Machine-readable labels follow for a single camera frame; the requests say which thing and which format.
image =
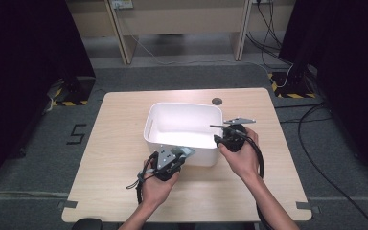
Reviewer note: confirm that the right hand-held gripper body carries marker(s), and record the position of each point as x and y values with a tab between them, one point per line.
234	140

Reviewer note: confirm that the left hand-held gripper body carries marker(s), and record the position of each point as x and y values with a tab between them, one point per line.
166	159

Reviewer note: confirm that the light blue cloth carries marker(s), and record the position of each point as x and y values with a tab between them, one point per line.
187	151

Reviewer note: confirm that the white plastic bin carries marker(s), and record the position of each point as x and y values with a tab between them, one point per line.
182	127

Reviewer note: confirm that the person's right hand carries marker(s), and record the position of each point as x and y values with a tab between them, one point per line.
242	163

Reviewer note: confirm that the person's left hand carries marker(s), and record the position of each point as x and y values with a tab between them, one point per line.
158	191

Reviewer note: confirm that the stand base with hazard tape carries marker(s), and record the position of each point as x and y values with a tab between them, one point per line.
295	83
76	91

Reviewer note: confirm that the black chair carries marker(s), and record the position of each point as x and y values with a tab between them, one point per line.
87	224

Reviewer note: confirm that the beige wooden desk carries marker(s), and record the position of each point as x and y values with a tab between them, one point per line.
179	19

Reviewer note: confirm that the black curtain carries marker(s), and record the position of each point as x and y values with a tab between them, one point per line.
19	80
348	64

